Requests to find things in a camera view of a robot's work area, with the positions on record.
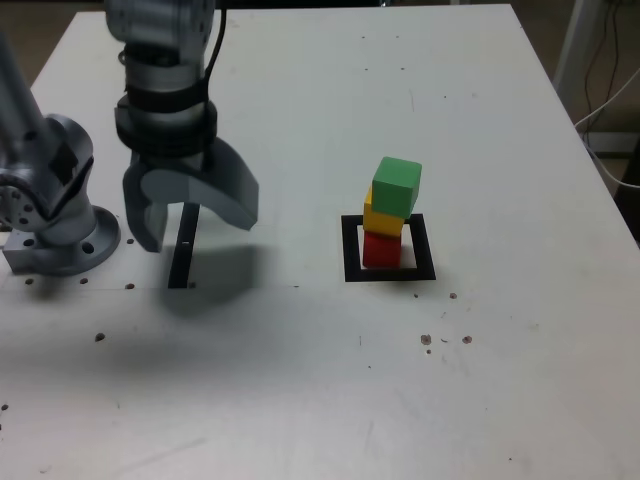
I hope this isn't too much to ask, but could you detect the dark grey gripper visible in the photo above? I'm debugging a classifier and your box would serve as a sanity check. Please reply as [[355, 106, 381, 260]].
[[122, 137, 261, 255]]

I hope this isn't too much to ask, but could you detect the yellow cube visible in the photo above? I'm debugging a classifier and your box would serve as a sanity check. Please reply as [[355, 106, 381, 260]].
[[362, 187, 405, 237]]

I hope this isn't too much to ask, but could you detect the red cube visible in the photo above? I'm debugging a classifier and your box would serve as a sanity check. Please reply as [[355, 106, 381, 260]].
[[361, 230, 403, 270]]

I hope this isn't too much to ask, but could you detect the green cube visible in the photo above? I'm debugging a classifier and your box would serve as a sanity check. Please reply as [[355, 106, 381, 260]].
[[372, 156, 423, 220]]

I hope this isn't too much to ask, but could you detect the black tape square outline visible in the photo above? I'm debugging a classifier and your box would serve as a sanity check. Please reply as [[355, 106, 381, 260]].
[[340, 213, 437, 284]]

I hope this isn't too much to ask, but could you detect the black tape strip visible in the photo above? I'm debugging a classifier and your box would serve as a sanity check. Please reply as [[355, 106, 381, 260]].
[[167, 202, 202, 290]]

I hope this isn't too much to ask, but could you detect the black box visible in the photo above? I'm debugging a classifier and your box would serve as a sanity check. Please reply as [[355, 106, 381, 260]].
[[582, 130, 640, 157]]

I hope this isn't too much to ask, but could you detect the white cable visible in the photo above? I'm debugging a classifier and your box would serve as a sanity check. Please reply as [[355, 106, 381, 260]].
[[573, 64, 640, 190]]

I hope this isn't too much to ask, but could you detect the white post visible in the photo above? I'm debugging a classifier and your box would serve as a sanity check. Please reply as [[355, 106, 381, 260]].
[[552, 0, 612, 101]]

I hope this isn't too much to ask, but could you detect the thin black cable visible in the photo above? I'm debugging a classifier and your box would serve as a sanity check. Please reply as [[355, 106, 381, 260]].
[[583, 0, 624, 117]]

